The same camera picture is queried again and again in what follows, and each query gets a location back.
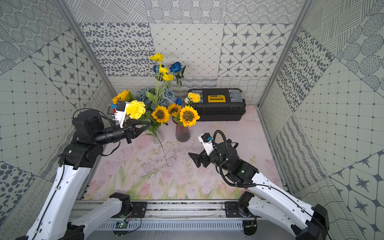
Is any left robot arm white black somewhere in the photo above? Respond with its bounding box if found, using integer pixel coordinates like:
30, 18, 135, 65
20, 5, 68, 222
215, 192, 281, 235
21, 108, 151, 240

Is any yellow poppy spray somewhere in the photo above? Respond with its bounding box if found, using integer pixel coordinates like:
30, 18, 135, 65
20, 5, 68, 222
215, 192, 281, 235
148, 53, 174, 107

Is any dark blue rose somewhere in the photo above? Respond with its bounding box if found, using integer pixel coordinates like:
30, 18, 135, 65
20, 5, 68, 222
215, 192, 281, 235
153, 65, 164, 74
170, 62, 186, 90

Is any black toolbox yellow latch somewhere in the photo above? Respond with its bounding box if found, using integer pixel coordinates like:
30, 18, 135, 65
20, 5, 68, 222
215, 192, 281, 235
189, 88, 246, 122

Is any dusty blue rose bunch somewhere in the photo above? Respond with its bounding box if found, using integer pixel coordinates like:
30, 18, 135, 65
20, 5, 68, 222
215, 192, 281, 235
136, 87, 176, 111

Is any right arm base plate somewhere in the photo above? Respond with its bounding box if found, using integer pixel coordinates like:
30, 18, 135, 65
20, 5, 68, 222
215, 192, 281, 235
222, 201, 247, 218

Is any aluminium mounting rail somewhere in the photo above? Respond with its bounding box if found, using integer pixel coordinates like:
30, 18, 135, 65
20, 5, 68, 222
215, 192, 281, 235
68, 199, 301, 221

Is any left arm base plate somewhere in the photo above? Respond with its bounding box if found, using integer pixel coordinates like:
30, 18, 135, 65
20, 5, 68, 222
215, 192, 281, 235
118, 202, 148, 218

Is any large yellow sunflower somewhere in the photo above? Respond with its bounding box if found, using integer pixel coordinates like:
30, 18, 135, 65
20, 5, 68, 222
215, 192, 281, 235
151, 106, 170, 125

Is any yellow sunflower in pink vase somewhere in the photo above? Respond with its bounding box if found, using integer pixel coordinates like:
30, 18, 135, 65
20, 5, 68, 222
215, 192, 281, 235
180, 106, 200, 127

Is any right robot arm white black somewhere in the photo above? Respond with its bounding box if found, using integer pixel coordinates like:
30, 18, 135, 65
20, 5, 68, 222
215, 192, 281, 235
189, 141, 330, 240

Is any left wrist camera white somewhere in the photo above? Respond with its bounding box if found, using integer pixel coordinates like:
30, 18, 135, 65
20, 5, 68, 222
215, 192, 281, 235
111, 101, 130, 129

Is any yellow carnation near toolbox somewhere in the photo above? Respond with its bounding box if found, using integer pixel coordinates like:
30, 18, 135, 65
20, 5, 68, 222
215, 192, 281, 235
185, 92, 201, 106

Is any small yellow sunflower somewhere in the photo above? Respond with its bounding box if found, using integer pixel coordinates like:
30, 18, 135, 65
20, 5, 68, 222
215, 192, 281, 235
167, 104, 182, 118

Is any clear glass vase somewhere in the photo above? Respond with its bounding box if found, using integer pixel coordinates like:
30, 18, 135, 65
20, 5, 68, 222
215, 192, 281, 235
152, 128, 165, 145

